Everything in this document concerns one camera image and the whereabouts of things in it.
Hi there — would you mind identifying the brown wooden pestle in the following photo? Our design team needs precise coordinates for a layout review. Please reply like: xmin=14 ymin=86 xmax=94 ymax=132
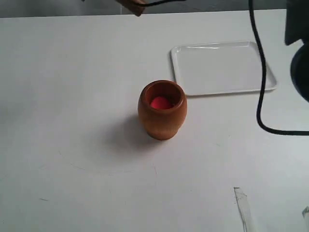
xmin=116 ymin=0 xmax=146 ymax=16

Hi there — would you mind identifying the red ball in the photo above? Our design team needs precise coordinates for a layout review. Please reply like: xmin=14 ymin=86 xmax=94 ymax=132
xmin=150 ymin=96 xmax=173 ymax=110

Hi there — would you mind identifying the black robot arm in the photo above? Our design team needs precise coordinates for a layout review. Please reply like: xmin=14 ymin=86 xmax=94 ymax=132
xmin=284 ymin=0 xmax=309 ymax=101

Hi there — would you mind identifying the black cable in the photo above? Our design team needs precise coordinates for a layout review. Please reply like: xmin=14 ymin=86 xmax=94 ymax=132
xmin=137 ymin=0 xmax=309 ymax=136

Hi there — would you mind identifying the clear tape strip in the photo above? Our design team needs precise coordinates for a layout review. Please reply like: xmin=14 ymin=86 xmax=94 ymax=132
xmin=234 ymin=187 xmax=256 ymax=232

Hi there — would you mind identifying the wooden mortar cup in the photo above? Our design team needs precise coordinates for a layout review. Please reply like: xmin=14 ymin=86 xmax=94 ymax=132
xmin=138 ymin=80 xmax=187 ymax=140

